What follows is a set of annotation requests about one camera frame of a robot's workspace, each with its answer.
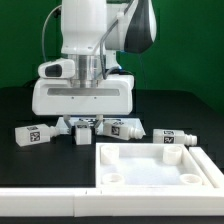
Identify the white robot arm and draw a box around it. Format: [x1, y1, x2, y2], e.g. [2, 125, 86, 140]
[32, 0, 157, 134]

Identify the white square tabletop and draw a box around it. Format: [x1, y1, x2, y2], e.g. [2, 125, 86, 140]
[95, 143, 212, 188]

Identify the white fence bar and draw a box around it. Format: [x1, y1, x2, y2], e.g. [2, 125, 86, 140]
[189, 147, 224, 189]
[0, 186, 224, 217]

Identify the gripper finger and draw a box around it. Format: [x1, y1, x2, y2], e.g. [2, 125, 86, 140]
[63, 115, 73, 134]
[94, 115, 103, 134]

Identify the white marker sheet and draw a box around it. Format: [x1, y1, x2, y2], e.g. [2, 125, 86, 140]
[56, 117, 145, 135]

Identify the white front fence bar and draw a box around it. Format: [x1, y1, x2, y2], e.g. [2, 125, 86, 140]
[0, 186, 224, 217]

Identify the grey cable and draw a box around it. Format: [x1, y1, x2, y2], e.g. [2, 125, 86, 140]
[41, 4, 63, 63]

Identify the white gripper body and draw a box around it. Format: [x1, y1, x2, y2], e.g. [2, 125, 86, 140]
[32, 75, 134, 116]

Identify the white right fence bar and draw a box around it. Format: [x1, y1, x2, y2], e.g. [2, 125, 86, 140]
[189, 147, 224, 189]

